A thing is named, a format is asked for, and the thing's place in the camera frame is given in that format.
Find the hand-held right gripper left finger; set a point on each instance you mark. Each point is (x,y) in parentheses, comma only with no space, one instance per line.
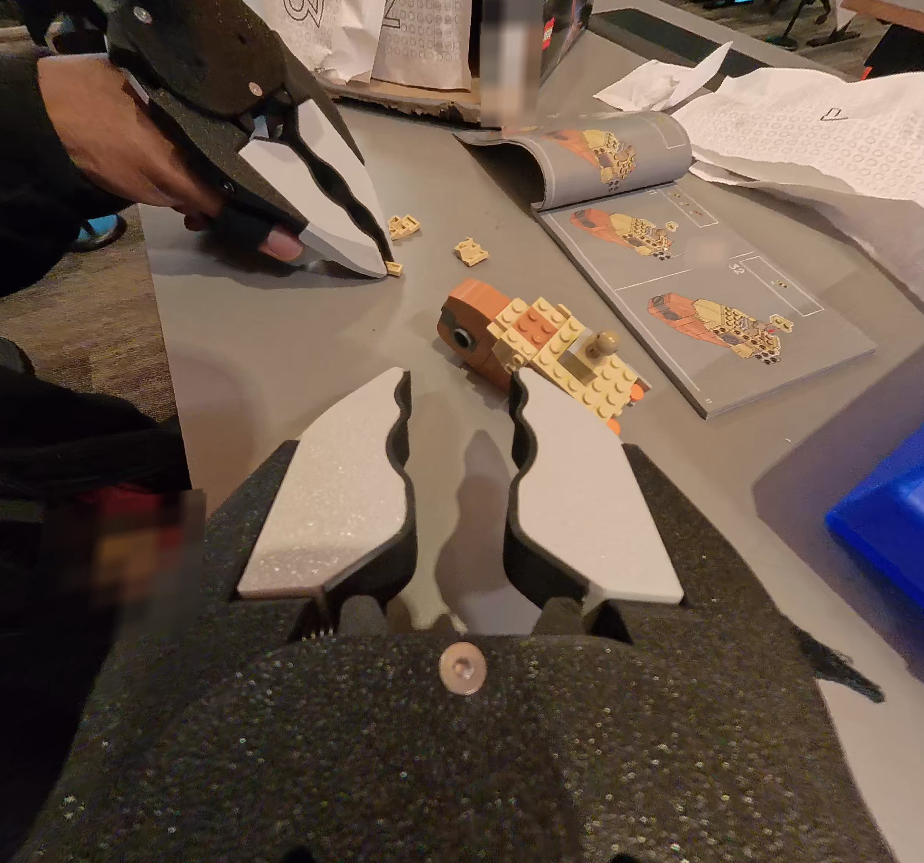
(332,509)

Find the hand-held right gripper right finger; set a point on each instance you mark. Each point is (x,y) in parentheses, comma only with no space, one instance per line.
(599,516)

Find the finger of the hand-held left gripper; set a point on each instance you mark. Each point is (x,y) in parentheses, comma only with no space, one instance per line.
(328,134)
(317,220)

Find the tan and brown brick model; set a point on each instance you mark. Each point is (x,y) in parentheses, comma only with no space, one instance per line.
(505,343)

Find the grey instruction booklet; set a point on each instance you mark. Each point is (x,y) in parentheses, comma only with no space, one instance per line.
(794,343)

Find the blue storage bin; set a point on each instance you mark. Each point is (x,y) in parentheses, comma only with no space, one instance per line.
(888,516)

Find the person's left forearm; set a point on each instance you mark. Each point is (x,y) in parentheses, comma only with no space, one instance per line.
(29,191)

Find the grey desk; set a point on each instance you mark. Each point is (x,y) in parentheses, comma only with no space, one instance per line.
(289,329)

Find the person's left hand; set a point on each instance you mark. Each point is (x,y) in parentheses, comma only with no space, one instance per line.
(108,126)

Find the brown cardboard piece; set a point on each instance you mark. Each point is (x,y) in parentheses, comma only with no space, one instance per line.
(419,103)

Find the white numbered paper bag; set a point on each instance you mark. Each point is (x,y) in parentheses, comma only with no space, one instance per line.
(339,25)
(426,25)

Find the small blue object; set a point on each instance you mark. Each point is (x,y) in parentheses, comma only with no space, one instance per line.
(101,231)

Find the person's dark clothing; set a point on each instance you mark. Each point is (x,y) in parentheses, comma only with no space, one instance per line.
(58,430)

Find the torn white paper bag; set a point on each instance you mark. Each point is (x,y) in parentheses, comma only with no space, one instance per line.
(650,87)

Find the white circle-print paper bag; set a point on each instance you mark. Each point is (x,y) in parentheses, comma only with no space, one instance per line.
(794,126)

